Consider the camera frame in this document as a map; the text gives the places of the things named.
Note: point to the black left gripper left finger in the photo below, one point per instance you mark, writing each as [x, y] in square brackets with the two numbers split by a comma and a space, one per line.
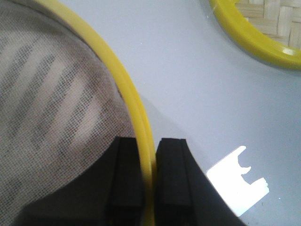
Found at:
[109, 193]

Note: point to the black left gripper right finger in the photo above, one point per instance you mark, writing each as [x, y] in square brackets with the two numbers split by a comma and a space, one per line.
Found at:
[184, 196]

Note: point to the woven bamboo steamer lid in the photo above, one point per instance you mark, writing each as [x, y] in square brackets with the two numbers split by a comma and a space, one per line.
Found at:
[268, 29]

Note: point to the bamboo steamer drawer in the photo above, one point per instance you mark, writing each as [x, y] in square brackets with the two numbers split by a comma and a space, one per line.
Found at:
[138, 115]

